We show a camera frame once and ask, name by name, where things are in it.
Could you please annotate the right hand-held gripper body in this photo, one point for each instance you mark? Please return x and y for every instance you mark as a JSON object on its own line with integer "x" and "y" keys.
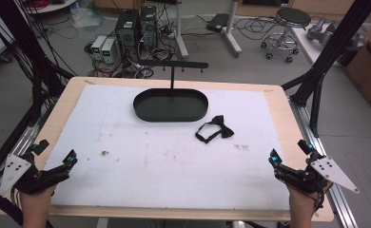
{"x": 304, "y": 180}

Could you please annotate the black round stool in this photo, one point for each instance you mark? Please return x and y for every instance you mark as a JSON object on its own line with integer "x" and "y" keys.
{"x": 293, "y": 16}

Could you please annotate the black hanger stand with tray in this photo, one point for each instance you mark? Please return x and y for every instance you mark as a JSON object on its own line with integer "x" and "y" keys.
{"x": 171, "y": 107}

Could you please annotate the black flat box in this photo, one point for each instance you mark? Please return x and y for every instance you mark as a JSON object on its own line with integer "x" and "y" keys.
{"x": 218, "y": 22}

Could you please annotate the black metal frame strut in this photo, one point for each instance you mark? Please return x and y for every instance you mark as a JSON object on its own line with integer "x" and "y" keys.
{"x": 18, "y": 47}
{"x": 332, "y": 53}

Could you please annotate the white platform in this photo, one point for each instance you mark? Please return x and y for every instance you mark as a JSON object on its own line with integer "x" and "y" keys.
{"x": 310, "y": 47}

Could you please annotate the white table leg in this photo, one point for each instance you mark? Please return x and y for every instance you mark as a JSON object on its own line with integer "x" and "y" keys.
{"x": 231, "y": 31}
{"x": 181, "y": 34}

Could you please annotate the brown cardboard box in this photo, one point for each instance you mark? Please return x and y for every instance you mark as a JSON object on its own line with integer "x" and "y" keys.
{"x": 369, "y": 69}

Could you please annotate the white round table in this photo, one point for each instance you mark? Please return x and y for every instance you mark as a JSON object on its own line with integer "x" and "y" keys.
{"x": 52, "y": 5}

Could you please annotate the person's left hand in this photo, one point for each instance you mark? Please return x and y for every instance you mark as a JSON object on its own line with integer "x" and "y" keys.
{"x": 37, "y": 201}

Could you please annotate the black bow tie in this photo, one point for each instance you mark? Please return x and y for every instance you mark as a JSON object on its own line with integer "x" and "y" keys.
{"x": 222, "y": 126}

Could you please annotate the person's right hand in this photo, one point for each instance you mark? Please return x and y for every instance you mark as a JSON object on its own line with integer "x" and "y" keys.
{"x": 302, "y": 199}

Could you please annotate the white power supply unit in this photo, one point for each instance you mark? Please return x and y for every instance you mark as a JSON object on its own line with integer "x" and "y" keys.
{"x": 108, "y": 50}
{"x": 98, "y": 46}

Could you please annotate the clear plastic bag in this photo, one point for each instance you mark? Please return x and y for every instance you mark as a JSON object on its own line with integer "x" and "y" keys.
{"x": 87, "y": 17}

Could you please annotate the aluminium rail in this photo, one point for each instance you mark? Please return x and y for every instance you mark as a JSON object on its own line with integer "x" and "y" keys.
{"x": 18, "y": 145}
{"x": 307, "y": 120}

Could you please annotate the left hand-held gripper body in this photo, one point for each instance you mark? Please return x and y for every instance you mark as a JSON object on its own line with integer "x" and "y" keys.
{"x": 31, "y": 180}

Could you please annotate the black computer tower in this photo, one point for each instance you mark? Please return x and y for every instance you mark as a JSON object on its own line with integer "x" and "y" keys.
{"x": 127, "y": 28}
{"x": 148, "y": 27}

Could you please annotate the white table mat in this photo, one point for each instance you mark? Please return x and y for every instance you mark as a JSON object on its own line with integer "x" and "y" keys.
{"x": 142, "y": 164}

